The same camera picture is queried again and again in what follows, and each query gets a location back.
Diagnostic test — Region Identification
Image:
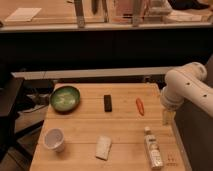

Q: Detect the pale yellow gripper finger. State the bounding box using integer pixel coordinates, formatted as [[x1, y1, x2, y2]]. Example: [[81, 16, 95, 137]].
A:
[[162, 109, 175, 125]]

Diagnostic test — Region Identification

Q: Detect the black eraser block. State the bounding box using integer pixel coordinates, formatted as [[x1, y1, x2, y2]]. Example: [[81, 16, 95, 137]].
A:
[[104, 95, 112, 112]]

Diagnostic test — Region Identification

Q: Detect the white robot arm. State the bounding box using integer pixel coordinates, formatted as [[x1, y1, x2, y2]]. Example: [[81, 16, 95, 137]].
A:
[[160, 62, 213, 125]]

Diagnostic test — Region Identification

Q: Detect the orange carrot toy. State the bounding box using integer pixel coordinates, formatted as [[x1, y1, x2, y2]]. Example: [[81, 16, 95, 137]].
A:
[[136, 98, 144, 116]]

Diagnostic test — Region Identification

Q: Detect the clear plastic bottle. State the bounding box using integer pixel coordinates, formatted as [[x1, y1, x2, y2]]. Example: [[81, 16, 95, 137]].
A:
[[144, 126, 163, 170]]

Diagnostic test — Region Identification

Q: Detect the white sponge block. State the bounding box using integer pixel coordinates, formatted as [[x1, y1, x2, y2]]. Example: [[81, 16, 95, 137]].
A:
[[95, 136, 112, 160]]

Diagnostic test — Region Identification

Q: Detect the green ceramic bowl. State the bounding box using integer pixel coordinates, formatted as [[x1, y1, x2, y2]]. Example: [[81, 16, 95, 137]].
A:
[[49, 86, 80, 113]]

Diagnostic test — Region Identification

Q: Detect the white paper cup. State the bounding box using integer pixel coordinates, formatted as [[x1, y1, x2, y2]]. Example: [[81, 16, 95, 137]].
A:
[[43, 128, 65, 153]]

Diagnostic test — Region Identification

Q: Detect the white paper sheet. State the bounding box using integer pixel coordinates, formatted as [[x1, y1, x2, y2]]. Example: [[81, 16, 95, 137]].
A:
[[5, 8, 41, 22]]

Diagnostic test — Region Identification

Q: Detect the long white shelf rail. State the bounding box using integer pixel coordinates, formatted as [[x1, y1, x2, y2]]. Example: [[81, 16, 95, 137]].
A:
[[12, 67, 170, 80]]

